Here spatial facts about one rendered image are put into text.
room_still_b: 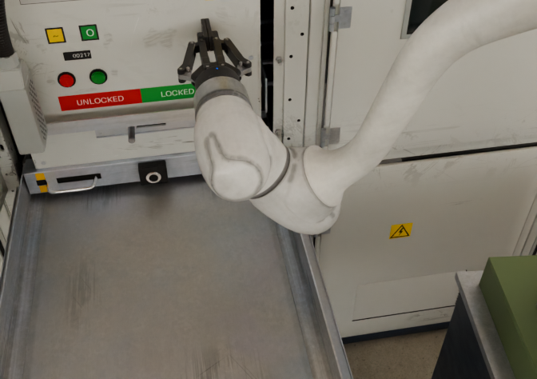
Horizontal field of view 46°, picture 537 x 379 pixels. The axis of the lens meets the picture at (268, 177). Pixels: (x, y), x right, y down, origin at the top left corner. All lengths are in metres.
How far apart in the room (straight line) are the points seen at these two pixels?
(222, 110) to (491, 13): 0.39
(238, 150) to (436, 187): 0.92
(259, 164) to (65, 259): 0.59
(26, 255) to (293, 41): 0.69
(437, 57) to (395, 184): 0.87
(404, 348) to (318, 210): 1.28
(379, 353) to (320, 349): 1.03
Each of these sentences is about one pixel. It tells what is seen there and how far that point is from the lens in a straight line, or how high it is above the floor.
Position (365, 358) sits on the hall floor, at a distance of 2.17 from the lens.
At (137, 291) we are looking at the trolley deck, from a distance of 1.26.
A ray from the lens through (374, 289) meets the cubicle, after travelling 1.95.
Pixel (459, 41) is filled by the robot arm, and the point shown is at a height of 1.45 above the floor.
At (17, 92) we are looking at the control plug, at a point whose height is 1.19.
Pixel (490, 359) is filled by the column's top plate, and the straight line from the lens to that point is 1.33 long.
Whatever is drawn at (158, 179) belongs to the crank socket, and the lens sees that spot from 1.40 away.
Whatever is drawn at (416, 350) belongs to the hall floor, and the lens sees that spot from 2.21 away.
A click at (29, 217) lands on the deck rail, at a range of 1.44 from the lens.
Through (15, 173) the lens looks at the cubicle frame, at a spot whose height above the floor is 0.88.
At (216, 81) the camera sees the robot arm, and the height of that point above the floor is 1.27.
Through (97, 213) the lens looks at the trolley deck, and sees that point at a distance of 1.42.
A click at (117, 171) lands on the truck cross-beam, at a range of 1.42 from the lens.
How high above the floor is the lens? 1.82
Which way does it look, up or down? 42 degrees down
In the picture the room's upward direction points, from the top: straight up
